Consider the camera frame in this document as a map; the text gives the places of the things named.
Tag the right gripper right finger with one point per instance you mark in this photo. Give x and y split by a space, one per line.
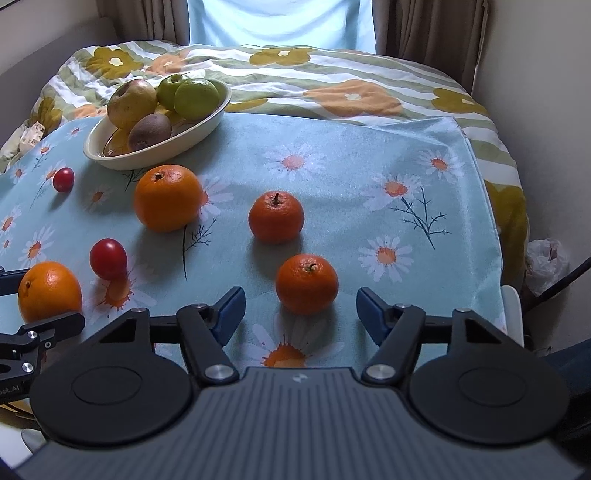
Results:
396 330

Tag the cream ceramic bowl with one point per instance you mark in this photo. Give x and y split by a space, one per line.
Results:
107 146

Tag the green apple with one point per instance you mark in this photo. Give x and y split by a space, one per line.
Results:
167 88
195 99

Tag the brown curtain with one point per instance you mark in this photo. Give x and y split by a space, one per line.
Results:
444 34
165 20

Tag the light blue window cloth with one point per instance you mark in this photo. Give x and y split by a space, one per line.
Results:
326 24

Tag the white plastic bag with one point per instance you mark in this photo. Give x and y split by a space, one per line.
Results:
547 262

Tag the crumpled pink white wrapper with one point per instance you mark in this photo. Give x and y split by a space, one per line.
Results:
31 136

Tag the brown curtain left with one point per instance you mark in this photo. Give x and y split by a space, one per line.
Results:
165 20

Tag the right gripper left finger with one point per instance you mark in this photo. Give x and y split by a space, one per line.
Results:
204 331

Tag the large yellowish wrinkled apple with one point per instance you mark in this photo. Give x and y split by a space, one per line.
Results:
131 102

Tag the floral striped duvet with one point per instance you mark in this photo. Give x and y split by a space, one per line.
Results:
340 85

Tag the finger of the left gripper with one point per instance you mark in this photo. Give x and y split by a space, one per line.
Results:
54 329
10 281

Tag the brown kiwi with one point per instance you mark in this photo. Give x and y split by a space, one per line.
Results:
150 130

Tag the red cherry tomato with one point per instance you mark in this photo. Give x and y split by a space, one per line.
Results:
63 180
108 259

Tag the brown curtain right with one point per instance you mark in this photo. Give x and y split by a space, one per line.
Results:
444 34

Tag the grey bed headboard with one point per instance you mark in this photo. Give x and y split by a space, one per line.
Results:
33 72

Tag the blue daisy tablecloth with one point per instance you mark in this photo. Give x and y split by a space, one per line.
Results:
401 210

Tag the large orange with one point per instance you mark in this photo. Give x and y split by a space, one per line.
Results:
167 198
48 289

